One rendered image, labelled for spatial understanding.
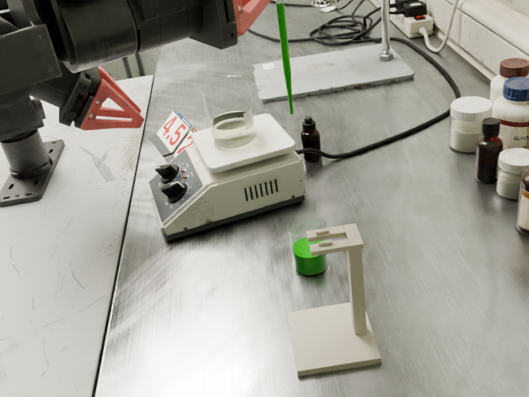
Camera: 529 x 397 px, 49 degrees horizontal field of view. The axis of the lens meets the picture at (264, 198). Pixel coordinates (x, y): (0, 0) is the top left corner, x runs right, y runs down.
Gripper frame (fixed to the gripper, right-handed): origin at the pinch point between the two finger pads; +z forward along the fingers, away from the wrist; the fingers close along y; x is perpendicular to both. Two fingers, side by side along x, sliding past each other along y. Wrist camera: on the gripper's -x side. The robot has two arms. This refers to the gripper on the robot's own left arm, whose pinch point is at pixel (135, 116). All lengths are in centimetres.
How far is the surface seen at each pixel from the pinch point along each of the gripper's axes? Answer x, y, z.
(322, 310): 1.7, -32.3, 18.1
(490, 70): -32, 11, 56
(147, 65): 41, 243, 57
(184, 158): 2.3, -1.5, 8.5
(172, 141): 5.9, 15.5, 11.6
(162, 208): 7.7, -8.1, 6.7
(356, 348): 1.1, -38.5, 18.9
